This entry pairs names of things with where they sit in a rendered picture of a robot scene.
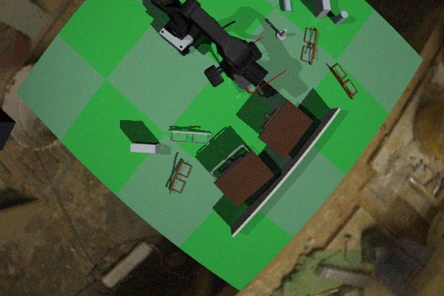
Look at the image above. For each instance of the light blue cylinder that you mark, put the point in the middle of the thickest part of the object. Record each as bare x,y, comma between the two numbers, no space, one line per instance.
286,6
342,16

